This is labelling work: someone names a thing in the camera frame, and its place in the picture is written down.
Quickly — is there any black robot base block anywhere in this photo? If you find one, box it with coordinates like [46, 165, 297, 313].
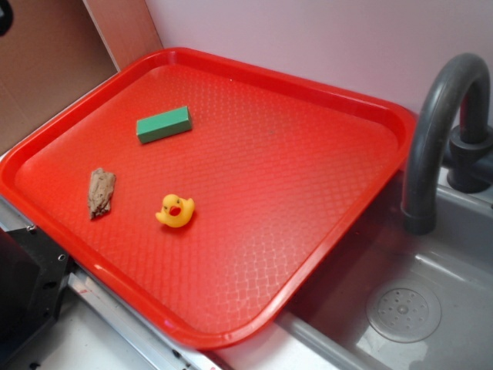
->
[1, 228, 72, 368]

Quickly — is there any yellow rubber duck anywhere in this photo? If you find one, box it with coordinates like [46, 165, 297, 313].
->
[155, 193, 196, 228]

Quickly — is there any red plastic tray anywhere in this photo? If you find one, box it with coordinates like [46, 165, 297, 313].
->
[1, 49, 415, 349]

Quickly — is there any green rectangular block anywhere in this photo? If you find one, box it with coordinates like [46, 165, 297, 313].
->
[136, 106, 192, 144]

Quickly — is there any brown rock-like piece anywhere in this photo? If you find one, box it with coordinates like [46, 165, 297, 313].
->
[88, 168, 116, 220]

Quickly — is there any grey plastic sink basin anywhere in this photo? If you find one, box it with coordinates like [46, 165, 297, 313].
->
[277, 175, 492, 369]

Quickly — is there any round sink drain cover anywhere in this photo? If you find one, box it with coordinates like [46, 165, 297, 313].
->
[366, 279, 441, 344]

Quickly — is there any grey toy faucet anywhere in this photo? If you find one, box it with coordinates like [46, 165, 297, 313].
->
[401, 53, 492, 235]

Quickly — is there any brown cardboard panel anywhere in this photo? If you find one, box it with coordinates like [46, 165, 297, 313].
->
[1, 1, 162, 153]

